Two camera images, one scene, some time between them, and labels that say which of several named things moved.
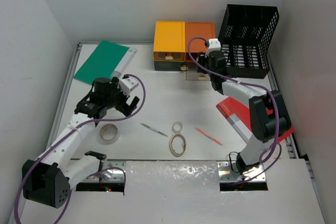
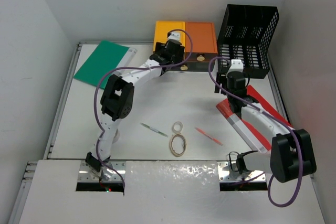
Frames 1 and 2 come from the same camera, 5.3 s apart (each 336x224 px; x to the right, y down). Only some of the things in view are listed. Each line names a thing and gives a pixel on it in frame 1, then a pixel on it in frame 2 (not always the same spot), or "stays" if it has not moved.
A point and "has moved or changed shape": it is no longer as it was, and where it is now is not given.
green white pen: [154, 129] stays
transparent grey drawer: [191, 73] has moved or changed shape
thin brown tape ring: [172, 152] stays
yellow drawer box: [169, 41] stays
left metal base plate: [110, 171] stays
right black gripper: [203, 57] → [219, 78]
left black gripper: [123, 107] → [159, 46]
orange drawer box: [206, 31] stays
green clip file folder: [107, 60] stays
